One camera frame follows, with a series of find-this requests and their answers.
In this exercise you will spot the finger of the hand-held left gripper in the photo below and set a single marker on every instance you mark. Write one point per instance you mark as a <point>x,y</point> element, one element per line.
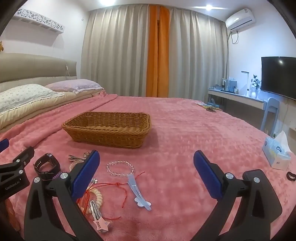
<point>19,165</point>
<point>3,144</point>

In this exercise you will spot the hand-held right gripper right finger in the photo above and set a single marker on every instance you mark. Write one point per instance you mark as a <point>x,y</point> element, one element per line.
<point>207,176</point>

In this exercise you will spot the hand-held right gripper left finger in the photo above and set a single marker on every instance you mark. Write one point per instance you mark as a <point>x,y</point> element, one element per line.
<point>85,176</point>

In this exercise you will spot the black wrist watch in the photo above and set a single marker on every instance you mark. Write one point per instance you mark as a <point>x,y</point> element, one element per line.
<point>49,165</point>

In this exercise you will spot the brown wicker basket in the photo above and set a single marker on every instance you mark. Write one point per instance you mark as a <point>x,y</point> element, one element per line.
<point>108,136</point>

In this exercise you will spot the keys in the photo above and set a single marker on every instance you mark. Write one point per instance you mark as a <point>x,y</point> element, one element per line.
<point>98,222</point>

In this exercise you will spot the translucent blue hair clip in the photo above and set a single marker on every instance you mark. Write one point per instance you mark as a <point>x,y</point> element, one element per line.
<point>135,187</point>

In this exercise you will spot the plain silver hair clip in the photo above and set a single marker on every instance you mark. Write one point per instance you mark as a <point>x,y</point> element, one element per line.
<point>76,157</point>

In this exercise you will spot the pink fleece blanket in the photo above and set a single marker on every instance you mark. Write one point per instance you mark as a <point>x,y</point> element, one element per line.
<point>180,139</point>

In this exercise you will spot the white floral pillow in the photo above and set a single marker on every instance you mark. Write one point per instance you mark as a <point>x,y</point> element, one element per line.
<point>20,95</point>

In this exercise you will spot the beige folded quilt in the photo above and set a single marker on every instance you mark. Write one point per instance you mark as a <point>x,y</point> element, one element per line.
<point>46,104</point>

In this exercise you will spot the books on bed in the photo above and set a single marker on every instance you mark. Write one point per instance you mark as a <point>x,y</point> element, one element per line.
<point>209,107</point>

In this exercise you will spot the tissue box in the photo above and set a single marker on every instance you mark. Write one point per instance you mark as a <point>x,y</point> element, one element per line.
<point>276,153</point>

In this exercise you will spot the beige padded headboard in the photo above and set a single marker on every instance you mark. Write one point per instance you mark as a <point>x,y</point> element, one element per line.
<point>34,67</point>

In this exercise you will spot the white desk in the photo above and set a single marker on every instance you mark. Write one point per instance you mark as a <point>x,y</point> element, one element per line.
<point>235,97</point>

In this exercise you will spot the light blue chair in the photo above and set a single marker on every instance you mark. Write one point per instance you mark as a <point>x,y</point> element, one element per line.
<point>269,113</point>

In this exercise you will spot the lavender pillow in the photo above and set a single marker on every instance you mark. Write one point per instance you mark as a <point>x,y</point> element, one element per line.
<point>76,85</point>

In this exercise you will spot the white vase with flowers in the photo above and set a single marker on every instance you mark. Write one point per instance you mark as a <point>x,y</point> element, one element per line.
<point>254,89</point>

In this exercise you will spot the white desk lamp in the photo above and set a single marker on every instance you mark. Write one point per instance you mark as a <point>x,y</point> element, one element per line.
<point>247,78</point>

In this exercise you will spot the grey curtain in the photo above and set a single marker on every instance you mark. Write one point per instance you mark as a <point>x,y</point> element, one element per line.
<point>196,58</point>

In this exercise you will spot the black flat television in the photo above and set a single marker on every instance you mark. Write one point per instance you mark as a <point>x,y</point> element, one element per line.
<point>278,76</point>

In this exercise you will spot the orange curtain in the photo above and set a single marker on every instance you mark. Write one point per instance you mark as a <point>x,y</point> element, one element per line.
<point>157,53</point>

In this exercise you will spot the white air conditioner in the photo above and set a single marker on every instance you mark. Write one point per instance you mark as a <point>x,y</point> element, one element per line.
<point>240,20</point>

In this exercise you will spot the white patterned wall shelf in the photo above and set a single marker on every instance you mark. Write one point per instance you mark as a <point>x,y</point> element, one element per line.
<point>39,20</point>

